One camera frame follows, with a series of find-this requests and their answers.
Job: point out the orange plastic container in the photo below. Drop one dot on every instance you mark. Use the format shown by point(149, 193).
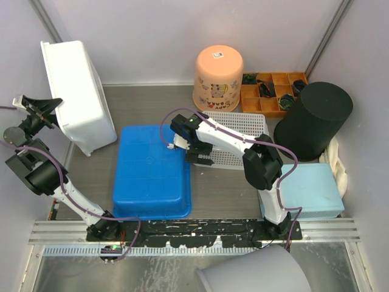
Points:
point(218, 79)

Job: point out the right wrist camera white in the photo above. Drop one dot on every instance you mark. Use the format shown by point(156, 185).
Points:
point(179, 142)

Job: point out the blue plastic basket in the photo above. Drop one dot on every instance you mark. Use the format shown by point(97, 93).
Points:
point(151, 182)

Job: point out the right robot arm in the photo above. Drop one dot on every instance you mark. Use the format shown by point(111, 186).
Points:
point(262, 164)

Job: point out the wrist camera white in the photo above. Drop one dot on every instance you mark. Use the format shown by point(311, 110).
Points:
point(17, 103)
point(179, 142)

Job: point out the white plastic tub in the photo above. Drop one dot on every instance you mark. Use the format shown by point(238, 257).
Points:
point(83, 115)

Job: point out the light blue perforated basket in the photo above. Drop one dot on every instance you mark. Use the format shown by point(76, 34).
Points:
point(310, 188)

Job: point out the grey plastic container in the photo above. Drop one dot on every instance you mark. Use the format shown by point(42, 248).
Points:
point(268, 269)

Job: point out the orange compartment tray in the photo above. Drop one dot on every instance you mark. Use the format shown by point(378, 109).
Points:
point(263, 98)

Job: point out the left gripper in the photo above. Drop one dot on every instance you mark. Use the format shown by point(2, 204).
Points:
point(45, 107)

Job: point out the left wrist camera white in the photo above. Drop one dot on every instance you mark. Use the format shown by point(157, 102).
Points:
point(17, 103)

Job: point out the blue yellow part in tray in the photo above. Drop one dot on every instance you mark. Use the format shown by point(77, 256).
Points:
point(286, 101)

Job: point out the white translucent basket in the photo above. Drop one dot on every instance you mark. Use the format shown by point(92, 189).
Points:
point(245, 123)

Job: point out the aluminium rail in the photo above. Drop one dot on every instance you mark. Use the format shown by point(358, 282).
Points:
point(338, 230)

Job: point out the large black container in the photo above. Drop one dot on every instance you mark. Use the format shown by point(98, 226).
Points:
point(313, 120)

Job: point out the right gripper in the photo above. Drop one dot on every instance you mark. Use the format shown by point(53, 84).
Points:
point(193, 158)

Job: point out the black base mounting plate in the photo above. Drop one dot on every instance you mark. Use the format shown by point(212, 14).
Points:
point(233, 233)

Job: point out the black part in tray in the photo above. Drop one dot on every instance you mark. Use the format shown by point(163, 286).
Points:
point(250, 79)

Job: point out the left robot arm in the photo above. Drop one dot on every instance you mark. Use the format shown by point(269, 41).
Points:
point(34, 165)

